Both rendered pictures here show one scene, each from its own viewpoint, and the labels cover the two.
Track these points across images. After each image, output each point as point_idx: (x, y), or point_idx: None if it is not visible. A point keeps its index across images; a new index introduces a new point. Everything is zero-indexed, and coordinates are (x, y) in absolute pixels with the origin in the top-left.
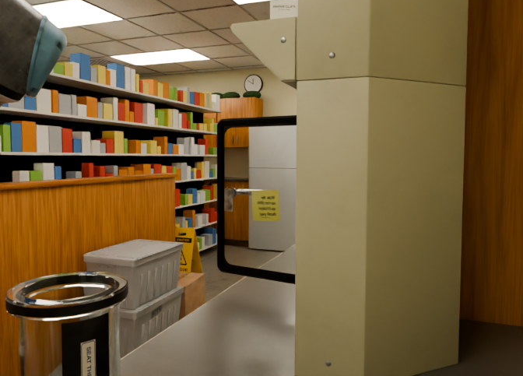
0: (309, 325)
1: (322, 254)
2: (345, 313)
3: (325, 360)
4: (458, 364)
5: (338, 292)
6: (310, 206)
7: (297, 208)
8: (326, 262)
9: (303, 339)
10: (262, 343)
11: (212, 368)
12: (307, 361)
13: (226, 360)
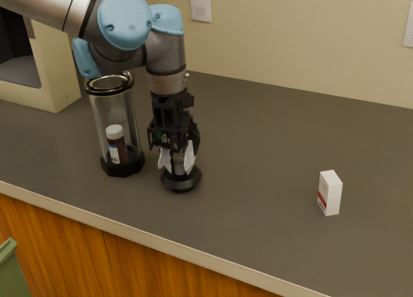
0: (55, 83)
1: (50, 42)
2: (67, 66)
3: (66, 95)
4: (77, 72)
5: (61, 58)
6: None
7: (33, 21)
8: (53, 45)
9: (55, 92)
10: (9, 122)
11: (29, 139)
12: (59, 102)
13: (23, 134)
